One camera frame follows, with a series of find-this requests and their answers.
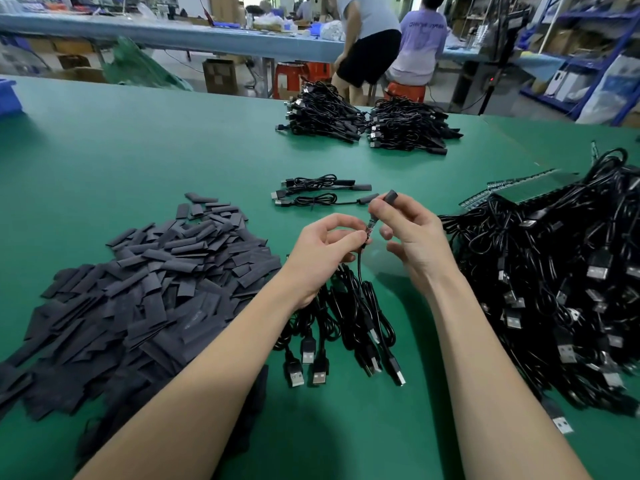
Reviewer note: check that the open cardboard box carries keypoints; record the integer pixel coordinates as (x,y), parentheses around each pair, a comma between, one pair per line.
(72,75)

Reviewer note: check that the person's left hand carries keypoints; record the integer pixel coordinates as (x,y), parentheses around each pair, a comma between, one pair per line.
(320,257)

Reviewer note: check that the black tripod stand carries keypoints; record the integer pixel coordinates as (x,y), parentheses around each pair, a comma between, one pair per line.
(500,45)

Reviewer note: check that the red plastic stool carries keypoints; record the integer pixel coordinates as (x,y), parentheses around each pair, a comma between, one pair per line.
(292,77)

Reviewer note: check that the person's left forearm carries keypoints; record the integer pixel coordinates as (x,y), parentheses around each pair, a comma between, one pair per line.
(190,385)

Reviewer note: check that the person's right hand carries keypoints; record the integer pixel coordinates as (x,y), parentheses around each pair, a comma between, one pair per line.
(420,240)

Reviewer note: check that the blue metal shelving rack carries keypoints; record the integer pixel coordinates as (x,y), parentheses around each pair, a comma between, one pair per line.
(590,35)

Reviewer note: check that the pile of black sleeve strips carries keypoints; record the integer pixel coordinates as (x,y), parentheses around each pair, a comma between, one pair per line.
(130,305)

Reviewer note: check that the orange plastic stool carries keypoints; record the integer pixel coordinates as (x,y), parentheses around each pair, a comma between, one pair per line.
(405,92)

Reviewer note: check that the blue plastic bin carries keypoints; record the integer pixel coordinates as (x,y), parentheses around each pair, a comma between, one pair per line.
(10,97)

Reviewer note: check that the green circuit board panel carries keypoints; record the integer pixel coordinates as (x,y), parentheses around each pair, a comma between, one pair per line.
(535,187)

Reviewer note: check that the small upright cardboard box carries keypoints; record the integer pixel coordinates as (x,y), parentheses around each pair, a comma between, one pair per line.
(220,77)

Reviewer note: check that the white plastic bag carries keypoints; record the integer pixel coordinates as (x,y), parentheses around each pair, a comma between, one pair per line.
(612,93)

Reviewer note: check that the green plastic bag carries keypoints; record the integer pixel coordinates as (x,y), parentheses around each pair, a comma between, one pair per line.
(145,70)

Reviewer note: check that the person's right forearm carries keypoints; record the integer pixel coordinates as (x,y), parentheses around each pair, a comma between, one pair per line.
(510,385)

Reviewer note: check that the long blue work table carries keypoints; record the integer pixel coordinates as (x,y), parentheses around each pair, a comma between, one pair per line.
(150,33)

